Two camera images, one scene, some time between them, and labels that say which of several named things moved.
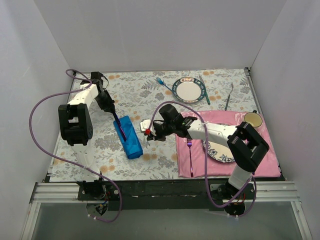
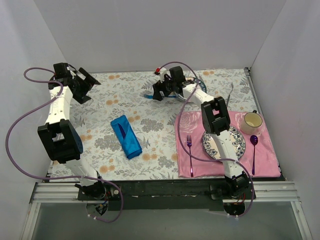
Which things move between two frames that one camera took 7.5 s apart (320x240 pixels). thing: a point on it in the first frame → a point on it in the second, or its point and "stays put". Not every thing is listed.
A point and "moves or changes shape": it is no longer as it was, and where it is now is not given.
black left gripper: x=110 y=107 → x=83 y=85
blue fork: x=162 y=82 moves or changes shape
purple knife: x=122 y=131 moves or changes shape
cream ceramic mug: x=253 y=118 stays put
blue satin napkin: x=132 y=146 stays put
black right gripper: x=155 y=131 → x=158 y=90
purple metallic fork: x=189 y=144 stays put
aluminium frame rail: x=284 y=192 stays put
